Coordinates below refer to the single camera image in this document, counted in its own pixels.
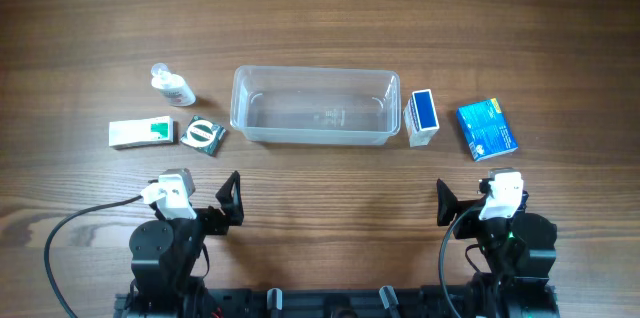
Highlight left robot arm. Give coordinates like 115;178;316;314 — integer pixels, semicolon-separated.
114;168;244;317

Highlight clear plastic container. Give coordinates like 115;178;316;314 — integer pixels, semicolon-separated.
230;65;401;146

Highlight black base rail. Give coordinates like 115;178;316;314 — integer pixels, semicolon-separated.
114;286;560;318

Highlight white green Panadol box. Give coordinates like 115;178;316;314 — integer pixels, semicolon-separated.
108;116;174;149

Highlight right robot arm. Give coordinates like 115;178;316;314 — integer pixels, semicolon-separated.
433;178;560;318

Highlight blue Vicks lozenge box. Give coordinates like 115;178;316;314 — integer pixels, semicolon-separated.
456;98;519;162

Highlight white box with blue panel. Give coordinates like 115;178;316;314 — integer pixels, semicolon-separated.
404;89;440;147

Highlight green Zam-Buk ointment box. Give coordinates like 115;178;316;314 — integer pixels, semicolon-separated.
180;115;227;157

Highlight white bottle with clear cap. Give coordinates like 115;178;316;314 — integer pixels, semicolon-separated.
151;63;196;107

